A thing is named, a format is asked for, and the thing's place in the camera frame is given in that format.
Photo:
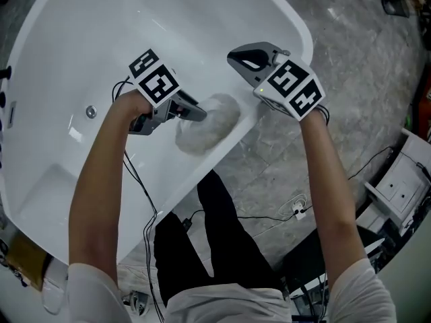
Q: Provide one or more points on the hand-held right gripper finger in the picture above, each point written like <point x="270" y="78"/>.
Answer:
<point x="254" y="76"/>
<point x="259" y="46"/>

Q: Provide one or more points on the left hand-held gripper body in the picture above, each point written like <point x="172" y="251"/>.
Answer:
<point x="155" y="79"/>

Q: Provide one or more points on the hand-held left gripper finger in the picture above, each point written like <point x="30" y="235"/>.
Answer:
<point x="192" y="111"/>

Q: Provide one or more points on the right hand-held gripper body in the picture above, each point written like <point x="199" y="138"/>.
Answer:
<point x="289" y="89"/>

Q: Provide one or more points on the white bathtub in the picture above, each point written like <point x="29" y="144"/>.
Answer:
<point x="67" y="45"/>

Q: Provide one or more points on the person's left forearm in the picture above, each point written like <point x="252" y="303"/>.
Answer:
<point x="101" y="180"/>

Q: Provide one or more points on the person's right forearm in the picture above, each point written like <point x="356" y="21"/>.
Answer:
<point x="330" y="180"/>

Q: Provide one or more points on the chrome bathtub drain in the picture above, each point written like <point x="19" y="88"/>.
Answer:
<point x="91" y="111"/>

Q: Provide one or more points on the person's left hand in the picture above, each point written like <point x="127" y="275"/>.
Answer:
<point x="131" y="104"/>

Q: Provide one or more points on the white power strip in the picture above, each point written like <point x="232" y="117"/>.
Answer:
<point x="298" y="211"/>

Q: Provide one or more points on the person's black trousers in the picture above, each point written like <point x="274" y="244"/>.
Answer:
<point x="235" y="247"/>

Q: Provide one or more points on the white drawer cabinet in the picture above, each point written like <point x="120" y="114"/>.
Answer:
<point x="404" y="180"/>

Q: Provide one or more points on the black curved faucet spout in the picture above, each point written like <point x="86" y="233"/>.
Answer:
<point x="2" y="99"/>

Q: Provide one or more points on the person's left white shoe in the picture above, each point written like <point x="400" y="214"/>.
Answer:
<point x="134" y="278"/>

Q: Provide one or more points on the person's white shirt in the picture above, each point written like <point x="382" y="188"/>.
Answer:
<point x="229" y="305"/>

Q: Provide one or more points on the cardboard box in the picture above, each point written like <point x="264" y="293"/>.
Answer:
<point x="28" y="264"/>

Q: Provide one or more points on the white toilet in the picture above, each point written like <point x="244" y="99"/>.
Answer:
<point x="55" y="291"/>

